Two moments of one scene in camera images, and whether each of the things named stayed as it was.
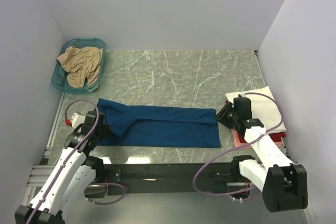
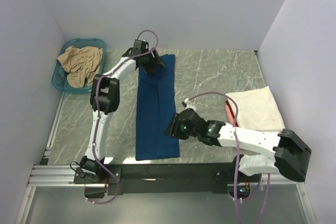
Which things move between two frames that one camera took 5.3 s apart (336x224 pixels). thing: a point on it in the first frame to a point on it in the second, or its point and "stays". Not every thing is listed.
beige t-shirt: [82, 64] stays
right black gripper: [221, 116] to [174, 129]
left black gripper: [105, 129] to [155, 62]
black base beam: [166, 178] stays
